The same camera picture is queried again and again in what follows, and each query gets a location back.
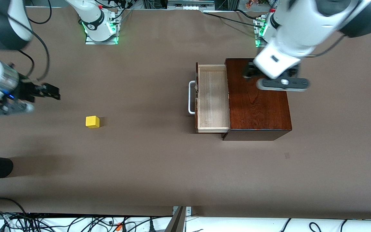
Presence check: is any long black table cable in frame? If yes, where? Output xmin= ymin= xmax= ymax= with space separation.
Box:
xmin=203 ymin=11 xmax=263 ymax=28

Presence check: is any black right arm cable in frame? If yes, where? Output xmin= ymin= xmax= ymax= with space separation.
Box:
xmin=15 ymin=0 xmax=51 ymax=82

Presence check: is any dark wooden cabinet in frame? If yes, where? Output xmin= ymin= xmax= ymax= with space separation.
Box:
xmin=221 ymin=58 xmax=293 ymax=141

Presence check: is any short black table cable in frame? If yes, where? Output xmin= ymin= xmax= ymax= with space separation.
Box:
xmin=235 ymin=9 xmax=260 ymax=21

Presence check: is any black base cable bundle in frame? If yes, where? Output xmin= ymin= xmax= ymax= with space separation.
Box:
xmin=103 ymin=0 xmax=135 ymax=23

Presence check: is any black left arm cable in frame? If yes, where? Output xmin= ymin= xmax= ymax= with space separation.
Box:
xmin=303 ymin=32 xmax=347 ymax=58

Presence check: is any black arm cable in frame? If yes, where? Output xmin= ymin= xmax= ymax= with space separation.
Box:
xmin=15 ymin=0 xmax=51 ymax=82
xmin=303 ymin=32 xmax=347 ymax=58

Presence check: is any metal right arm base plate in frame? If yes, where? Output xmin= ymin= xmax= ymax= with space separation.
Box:
xmin=85 ymin=16 xmax=120 ymax=45

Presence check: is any black looped floor cable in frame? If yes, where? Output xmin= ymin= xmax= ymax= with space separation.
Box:
xmin=0 ymin=197 xmax=28 ymax=215

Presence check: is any grey metal bracket beam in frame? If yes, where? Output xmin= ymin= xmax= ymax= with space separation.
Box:
xmin=165 ymin=206 xmax=192 ymax=232

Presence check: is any white power strip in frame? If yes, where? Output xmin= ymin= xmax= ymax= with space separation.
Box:
xmin=168 ymin=0 xmax=215 ymax=11

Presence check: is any wooden drawer with white handle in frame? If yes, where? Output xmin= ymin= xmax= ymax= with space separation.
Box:
xmin=188 ymin=63 xmax=231 ymax=133

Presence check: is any yellow cube block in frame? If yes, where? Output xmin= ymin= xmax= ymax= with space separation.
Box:
xmin=86 ymin=116 xmax=100 ymax=129

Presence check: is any black cable tangle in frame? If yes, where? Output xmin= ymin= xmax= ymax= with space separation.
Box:
xmin=0 ymin=210 xmax=173 ymax=232

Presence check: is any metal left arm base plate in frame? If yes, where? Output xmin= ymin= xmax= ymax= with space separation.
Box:
xmin=253 ymin=18 xmax=270 ymax=48

